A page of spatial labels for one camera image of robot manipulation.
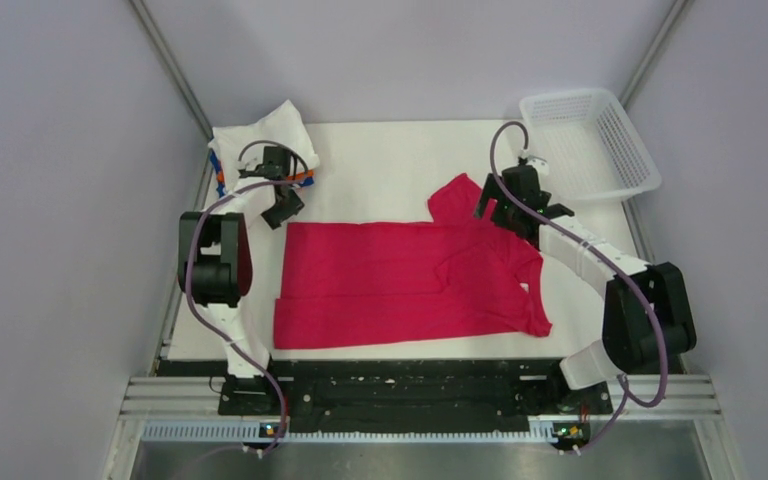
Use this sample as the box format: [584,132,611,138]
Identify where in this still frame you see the red t shirt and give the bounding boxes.
[273,174,552,350]

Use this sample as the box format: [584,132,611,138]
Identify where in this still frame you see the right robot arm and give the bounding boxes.
[474,158,697,412]

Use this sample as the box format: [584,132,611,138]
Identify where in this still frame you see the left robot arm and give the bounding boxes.
[177,140,309,414]

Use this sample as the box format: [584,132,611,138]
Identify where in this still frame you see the blue floral folded t shirt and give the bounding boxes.
[209,149,320,197]

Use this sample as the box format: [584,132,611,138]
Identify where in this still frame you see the white folded t shirt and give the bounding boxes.
[208,100,321,189]

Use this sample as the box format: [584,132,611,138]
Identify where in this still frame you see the orange folded t shirt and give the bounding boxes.
[215,170,315,190]

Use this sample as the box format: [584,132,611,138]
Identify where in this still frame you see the white plastic basket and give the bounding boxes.
[519,88,662,202]

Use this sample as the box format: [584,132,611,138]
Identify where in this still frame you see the left aluminium frame post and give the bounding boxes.
[126,0,212,140]

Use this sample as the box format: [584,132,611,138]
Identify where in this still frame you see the aluminium frame post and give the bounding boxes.
[618,0,694,109]
[126,0,212,140]

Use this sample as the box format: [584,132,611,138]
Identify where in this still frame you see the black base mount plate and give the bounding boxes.
[158,357,683,437]

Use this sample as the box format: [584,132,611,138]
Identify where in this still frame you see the right aluminium frame post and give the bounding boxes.
[618,0,694,109]

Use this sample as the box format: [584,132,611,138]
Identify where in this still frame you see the white slotted cable duct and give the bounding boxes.
[142,420,558,444]

